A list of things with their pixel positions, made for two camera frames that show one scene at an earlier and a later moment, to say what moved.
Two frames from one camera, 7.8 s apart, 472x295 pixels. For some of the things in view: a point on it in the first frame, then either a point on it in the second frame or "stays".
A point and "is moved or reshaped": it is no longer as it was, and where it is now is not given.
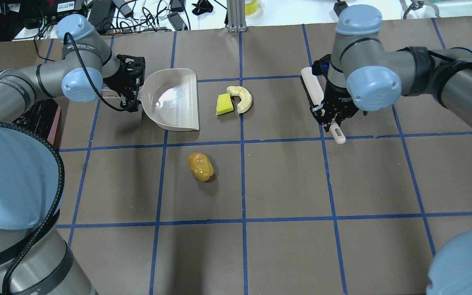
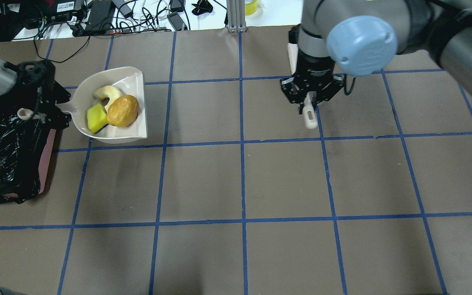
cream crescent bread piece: x=246 y=98 is moved or reshaped
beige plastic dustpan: x=170 y=98 → x=109 y=106
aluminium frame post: x=236 y=16 stays
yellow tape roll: x=251 y=7 stays
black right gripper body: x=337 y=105 → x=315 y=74
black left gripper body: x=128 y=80 → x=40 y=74
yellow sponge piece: x=224 y=105 → x=96 y=116
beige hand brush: x=315 y=96 is moved or reshaped
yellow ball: x=200 y=166 → x=122 y=110
